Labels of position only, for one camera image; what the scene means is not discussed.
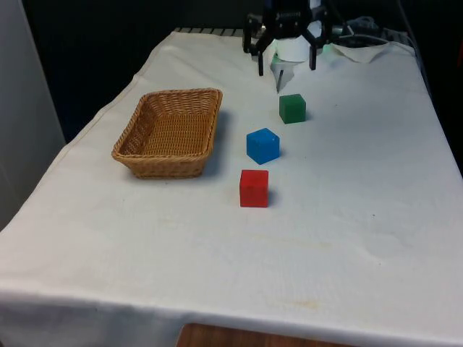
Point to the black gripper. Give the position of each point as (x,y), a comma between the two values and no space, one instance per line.
(288,24)

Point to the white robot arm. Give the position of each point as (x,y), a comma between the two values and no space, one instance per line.
(290,49)

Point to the green cube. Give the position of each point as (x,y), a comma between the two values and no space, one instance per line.
(292,109)

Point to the blue cube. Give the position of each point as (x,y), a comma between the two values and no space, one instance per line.
(262,146)

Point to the red cube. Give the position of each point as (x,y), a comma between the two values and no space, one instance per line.
(254,189)

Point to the wicker basket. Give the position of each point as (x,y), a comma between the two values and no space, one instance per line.
(173,133)

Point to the pale locker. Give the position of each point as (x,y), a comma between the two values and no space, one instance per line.
(25,108)

